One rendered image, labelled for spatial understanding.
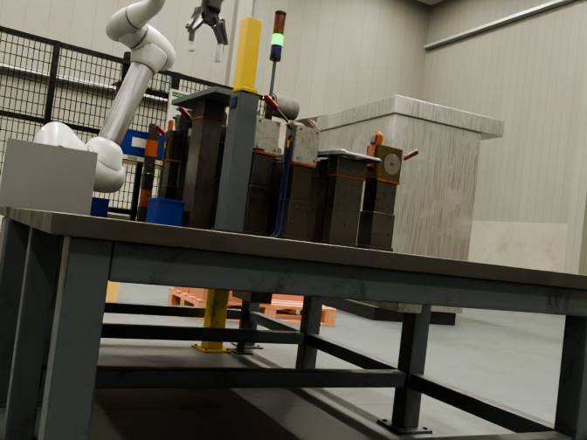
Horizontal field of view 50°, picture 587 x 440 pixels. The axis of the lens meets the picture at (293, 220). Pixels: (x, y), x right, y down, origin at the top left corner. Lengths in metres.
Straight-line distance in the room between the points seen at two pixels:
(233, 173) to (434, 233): 4.94
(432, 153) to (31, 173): 4.95
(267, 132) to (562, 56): 11.35
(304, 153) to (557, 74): 11.45
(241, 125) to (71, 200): 0.79
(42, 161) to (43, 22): 10.55
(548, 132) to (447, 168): 6.34
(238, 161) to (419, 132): 4.82
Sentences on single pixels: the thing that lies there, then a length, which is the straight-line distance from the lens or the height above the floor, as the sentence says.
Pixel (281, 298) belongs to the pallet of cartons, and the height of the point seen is 0.17.
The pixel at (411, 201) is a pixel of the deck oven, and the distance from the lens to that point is 6.57.
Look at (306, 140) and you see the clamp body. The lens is 1.98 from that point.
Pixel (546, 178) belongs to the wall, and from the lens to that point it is 12.83.
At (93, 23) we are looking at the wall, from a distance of 13.09.
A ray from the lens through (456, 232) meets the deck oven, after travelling 6.93.
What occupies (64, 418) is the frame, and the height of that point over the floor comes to 0.32.
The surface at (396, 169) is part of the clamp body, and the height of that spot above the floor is 0.99.
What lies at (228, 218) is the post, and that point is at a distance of 1.94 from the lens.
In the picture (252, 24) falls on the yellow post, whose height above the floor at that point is 1.96.
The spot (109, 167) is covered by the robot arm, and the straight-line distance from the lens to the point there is 2.70.
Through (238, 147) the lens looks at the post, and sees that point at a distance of 1.96.
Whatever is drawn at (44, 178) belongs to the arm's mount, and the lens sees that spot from 2.46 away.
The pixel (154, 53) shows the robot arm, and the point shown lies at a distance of 2.86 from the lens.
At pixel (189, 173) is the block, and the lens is 2.22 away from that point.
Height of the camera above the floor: 0.70
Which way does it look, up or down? 2 degrees up
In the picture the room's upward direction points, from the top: 7 degrees clockwise
